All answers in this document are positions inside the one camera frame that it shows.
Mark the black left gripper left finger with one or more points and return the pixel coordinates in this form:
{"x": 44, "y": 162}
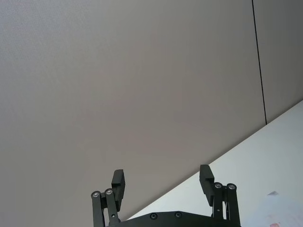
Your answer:
{"x": 117, "y": 189}

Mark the white table cloth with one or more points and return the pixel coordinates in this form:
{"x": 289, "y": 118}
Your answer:
{"x": 260, "y": 170}

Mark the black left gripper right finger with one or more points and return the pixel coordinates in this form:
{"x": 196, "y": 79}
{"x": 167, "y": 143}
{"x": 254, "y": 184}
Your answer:
{"x": 206, "y": 186}

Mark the plain pale grey wall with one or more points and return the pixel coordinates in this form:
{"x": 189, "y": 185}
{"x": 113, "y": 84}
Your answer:
{"x": 118, "y": 82}

